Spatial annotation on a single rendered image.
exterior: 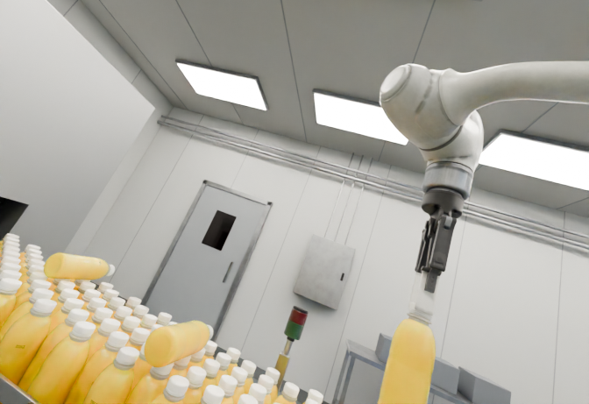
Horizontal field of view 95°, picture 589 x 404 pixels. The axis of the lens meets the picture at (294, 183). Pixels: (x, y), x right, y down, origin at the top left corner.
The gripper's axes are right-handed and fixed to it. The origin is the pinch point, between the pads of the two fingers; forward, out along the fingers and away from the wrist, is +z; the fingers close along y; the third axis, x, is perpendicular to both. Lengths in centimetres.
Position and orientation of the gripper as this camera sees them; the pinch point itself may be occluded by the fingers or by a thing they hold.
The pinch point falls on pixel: (423, 293)
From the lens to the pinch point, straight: 59.9
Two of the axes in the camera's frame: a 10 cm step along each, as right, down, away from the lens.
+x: -9.2, -2.8, 2.7
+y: 1.6, 3.7, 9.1
